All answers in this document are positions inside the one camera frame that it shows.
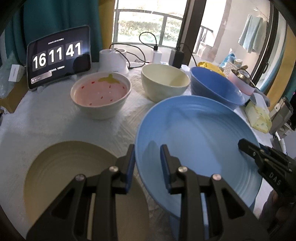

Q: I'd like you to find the cream beige plate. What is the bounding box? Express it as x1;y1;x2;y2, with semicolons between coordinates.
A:
23;141;151;241

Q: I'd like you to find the light blue plate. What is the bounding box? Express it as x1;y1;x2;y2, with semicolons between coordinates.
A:
135;95;262;217

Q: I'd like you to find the dark blue bowl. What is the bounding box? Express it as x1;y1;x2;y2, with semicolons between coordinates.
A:
190;67;245;110

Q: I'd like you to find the pink strawberry bowl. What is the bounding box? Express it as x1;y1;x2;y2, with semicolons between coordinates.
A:
70;72;132;120

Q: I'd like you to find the cream green bowl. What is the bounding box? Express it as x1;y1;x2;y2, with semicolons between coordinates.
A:
141;64;190;102

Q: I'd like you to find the right hand with grey glove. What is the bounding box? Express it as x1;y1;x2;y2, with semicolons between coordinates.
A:
259;190;295;240

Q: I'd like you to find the yellow patterned tissue pack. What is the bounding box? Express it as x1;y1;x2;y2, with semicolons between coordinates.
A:
245;101;272;133

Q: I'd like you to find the pink blue electric pot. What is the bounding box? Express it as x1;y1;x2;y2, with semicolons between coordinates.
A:
228;68;255;96

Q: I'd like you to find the white perforated basket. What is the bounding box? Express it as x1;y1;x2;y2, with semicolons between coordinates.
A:
223;61;239;77

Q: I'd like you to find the blue plastic bag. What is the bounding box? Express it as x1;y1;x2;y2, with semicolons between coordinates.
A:
219;52;236;68

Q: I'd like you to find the yellow wet wipes pack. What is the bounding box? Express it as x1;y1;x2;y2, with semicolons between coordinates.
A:
197;62;226;77

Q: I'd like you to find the hanging light blue towel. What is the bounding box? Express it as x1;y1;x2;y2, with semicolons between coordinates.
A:
238;15;265;53

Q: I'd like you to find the cardboard box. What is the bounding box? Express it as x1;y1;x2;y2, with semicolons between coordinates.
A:
0;75;29;113

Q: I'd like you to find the black charger plug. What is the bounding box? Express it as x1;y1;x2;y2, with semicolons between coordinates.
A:
172;46;184;69

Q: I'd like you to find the small white box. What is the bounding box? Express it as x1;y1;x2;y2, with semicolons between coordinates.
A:
9;64;25;83

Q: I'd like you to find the white charger plug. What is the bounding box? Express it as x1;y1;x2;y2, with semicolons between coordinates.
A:
152;45;162;64

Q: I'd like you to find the tablet showing clock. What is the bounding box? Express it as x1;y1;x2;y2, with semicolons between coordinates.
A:
26;26;91;90

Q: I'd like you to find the white desk lamp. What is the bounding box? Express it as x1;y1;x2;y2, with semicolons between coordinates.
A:
98;48;129;75

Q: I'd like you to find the black cable to pot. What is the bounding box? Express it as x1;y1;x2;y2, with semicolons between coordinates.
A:
177;43;200;68

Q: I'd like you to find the black charger cable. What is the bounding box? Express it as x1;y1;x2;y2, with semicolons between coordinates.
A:
138;32;159;50

